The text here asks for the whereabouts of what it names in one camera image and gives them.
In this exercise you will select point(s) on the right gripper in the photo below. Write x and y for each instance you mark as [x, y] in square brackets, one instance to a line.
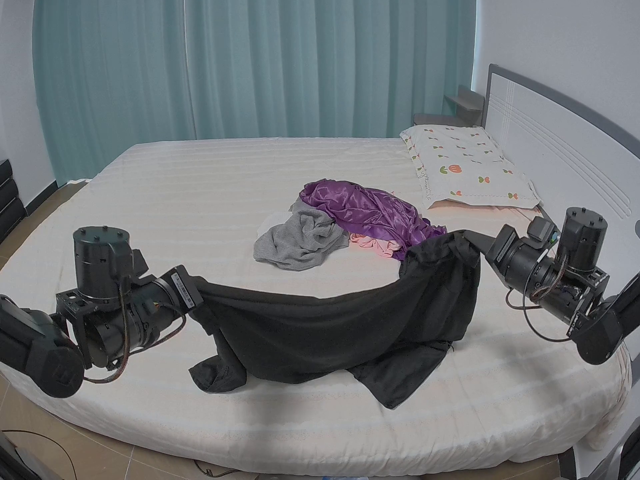
[530, 278]

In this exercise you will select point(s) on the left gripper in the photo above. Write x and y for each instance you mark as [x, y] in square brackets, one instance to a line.
[145, 308]

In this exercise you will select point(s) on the black garment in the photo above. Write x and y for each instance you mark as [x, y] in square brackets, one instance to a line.
[325, 328]

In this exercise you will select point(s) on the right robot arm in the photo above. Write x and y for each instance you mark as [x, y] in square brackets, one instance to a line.
[600, 333]

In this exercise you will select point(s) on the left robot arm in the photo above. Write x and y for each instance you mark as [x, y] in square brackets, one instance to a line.
[30, 338]

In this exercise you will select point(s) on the bed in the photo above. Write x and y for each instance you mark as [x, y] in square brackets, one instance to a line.
[200, 193]

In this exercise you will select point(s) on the white printed pillow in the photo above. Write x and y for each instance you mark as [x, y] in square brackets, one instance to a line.
[465, 168]

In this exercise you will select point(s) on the pink garment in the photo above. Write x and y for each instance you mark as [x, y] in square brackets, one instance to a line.
[372, 244]

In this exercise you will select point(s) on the grey garment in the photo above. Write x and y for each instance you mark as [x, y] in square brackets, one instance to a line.
[295, 248]

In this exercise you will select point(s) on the purple garment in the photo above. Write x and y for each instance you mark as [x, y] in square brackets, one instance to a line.
[360, 208]

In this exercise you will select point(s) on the grey bedside table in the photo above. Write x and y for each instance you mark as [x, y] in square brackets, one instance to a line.
[465, 105]

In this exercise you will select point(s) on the blue-green curtain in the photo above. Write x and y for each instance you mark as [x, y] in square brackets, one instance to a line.
[110, 68]
[325, 53]

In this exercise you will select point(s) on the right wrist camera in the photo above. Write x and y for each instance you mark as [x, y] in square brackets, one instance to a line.
[542, 230]

